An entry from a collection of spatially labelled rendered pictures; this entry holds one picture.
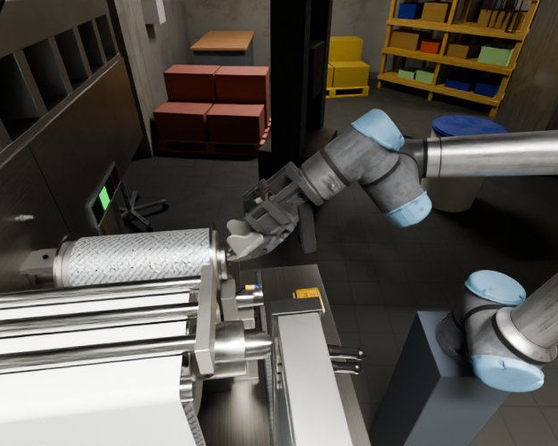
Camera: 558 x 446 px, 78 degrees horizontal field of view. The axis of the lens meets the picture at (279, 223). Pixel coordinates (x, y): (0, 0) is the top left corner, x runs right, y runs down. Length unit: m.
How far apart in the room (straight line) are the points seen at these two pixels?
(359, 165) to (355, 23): 6.37
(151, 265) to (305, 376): 0.40
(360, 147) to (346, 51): 5.68
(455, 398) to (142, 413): 0.90
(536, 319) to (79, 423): 0.70
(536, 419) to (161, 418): 2.01
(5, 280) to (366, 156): 0.60
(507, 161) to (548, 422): 1.69
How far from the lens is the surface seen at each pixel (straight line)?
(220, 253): 0.64
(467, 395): 1.11
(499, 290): 0.91
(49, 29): 1.00
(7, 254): 0.72
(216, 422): 0.88
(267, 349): 0.43
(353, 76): 5.91
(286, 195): 0.56
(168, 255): 0.63
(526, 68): 4.61
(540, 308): 0.77
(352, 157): 0.53
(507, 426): 2.12
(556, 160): 0.72
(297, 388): 0.30
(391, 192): 0.56
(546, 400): 2.30
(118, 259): 0.65
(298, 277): 1.12
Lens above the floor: 1.71
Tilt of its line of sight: 37 degrees down
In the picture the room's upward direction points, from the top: straight up
